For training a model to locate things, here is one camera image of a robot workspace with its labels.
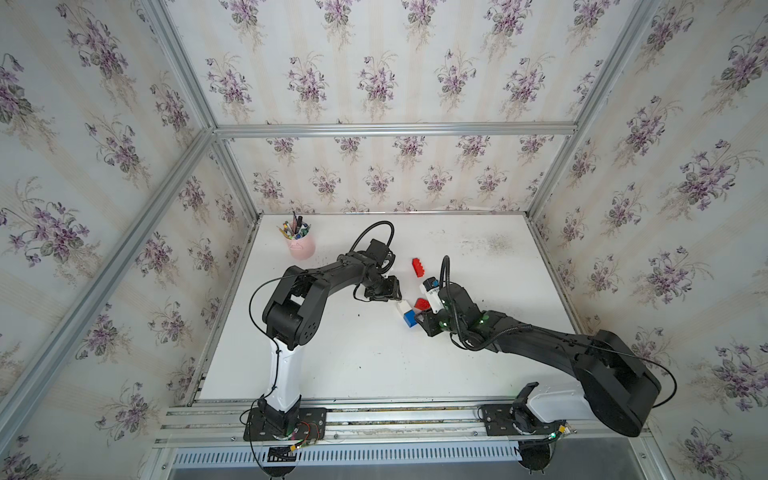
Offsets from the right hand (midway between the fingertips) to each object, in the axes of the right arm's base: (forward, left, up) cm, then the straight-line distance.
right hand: (423, 316), depth 86 cm
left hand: (+9, +8, -5) cm, 13 cm away
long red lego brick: (+20, 0, -4) cm, 21 cm away
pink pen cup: (+24, +40, +1) cm, 47 cm away
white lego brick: (+6, +5, -4) cm, 9 cm away
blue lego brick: (+1, +3, -3) cm, 5 cm away
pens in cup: (+31, +43, +3) cm, 53 cm away
